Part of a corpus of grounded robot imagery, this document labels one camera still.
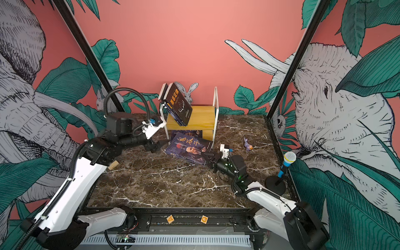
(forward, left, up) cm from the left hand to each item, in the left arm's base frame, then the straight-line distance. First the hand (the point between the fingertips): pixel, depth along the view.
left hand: (163, 129), depth 65 cm
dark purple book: (+20, -14, -30) cm, 38 cm away
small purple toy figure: (+11, -48, -35) cm, 60 cm away
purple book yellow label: (+16, -3, -8) cm, 18 cm away
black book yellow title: (+23, -4, -5) cm, 24 cm away
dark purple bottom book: (0, -10, -15) cm, 18 cm away
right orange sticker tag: (-29, -16, -35) cm, 48 cm away
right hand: (-5, -15, -12) cm, 20 cm away
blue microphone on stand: (-14, -57, -34) cm, 68 cm away
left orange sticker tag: (-28, 0, -36) cm, 45 cm away
